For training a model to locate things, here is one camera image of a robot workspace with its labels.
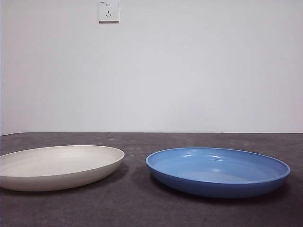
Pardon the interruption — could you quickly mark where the white wall power socket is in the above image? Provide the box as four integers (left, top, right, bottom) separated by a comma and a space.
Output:
98, 0, 120, 24

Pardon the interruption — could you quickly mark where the blue round plate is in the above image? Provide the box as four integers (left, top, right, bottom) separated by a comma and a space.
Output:
145, 147, 291, 199

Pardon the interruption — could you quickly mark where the white round plate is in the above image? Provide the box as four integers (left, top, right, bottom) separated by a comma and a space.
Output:
0, 145, 125, 192

